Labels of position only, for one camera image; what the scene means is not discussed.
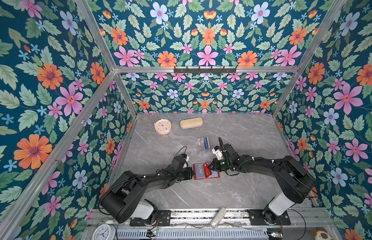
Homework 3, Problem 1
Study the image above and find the plush toy animal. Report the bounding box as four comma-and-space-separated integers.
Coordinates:
311, 228, 334, 240

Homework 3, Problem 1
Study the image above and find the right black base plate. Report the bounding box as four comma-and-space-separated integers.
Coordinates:
246, 209, 292, 226

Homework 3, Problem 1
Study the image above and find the pink round clock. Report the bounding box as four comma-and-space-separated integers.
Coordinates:
154, 119, 172, 135

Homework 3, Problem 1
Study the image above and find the black hook rail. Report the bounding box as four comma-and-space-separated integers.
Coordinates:
173, 66, 237, 75

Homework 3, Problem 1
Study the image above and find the white alarm clock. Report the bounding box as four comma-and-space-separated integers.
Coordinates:
92, 224, 116, 240

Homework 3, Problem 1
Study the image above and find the blue credit card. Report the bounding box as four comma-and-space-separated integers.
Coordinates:
203, 137, 210, 151

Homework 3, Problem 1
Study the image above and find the red card holder wallet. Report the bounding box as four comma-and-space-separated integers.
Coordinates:
193, 163, 220, 180

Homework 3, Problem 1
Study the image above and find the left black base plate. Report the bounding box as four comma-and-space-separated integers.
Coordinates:
130, 210, 171, 228

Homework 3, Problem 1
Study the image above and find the white perforated cable duct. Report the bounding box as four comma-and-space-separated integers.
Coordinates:
117, 229, 269, 240

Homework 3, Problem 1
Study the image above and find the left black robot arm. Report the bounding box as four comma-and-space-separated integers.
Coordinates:
100, 153, 195, 226

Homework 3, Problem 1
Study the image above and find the white remote control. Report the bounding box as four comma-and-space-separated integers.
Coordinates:
210, 208, 227, 228

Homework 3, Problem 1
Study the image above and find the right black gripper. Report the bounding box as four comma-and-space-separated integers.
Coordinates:
206, 158, 232, 172

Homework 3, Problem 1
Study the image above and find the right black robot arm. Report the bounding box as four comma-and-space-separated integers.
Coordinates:
208, 138, 316, 225

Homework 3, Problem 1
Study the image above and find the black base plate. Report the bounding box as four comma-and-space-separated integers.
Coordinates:
130, 210, 171, 228
246, 209, 292, 226

